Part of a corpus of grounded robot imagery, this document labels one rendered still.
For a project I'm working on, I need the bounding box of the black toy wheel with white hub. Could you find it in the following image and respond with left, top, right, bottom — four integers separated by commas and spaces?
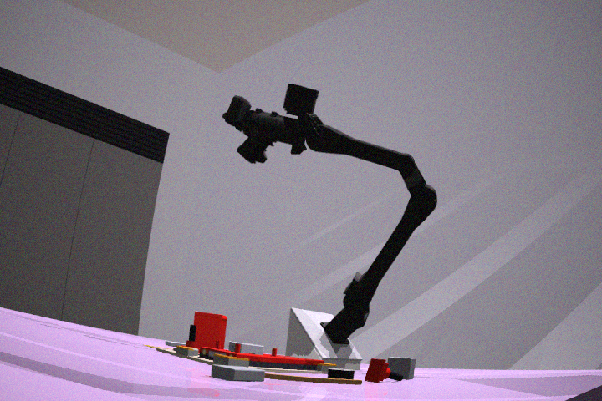
327, 368, 355, 380

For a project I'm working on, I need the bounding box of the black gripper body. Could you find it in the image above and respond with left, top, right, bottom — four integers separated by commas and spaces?
225, 95, 282, 143

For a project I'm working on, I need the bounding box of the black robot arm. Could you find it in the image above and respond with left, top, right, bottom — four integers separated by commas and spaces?
237, 84, 437, 344

